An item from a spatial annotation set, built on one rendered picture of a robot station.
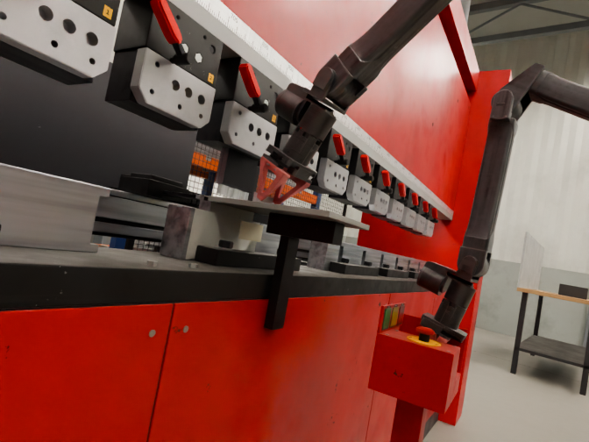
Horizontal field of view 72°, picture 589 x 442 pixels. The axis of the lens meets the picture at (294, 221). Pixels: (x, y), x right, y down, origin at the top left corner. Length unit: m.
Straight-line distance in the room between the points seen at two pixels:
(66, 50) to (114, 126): 0.69
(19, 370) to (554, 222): 8.13
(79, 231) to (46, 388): 0.21
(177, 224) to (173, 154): 0.67
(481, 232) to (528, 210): 7.37
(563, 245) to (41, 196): 8.02
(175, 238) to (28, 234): 0.26
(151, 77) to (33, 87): 0.55
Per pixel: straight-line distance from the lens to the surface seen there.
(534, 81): 1.09
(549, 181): 8.45
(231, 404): 0.78
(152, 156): 1.36
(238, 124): 0.81
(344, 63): 0.75
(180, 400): 0.67
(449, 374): 0.91
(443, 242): 2.87
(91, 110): 1.25
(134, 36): 0.71
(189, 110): 0.72
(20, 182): 0.59
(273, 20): 0.93
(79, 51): 0.62
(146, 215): 1.02
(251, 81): 0.79
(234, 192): 0.87
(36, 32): 0.60
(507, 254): 8.31
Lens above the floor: 0.94
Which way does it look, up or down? 3 degrees up
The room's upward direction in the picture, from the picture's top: 10 degrees clockwise
